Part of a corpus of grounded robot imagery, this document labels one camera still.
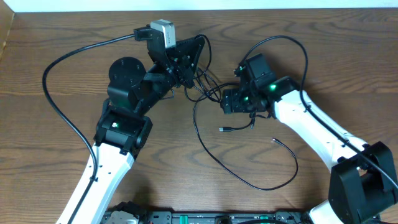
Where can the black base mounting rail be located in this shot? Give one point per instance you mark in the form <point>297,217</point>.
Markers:
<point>198,218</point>

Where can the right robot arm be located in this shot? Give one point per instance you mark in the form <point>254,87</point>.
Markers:
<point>363,181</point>

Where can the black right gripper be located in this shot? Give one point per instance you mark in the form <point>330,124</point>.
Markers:
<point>230,101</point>

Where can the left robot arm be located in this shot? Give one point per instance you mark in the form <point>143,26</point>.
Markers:
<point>123,127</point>

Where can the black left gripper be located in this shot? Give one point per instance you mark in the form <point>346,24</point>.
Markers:
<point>184,56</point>

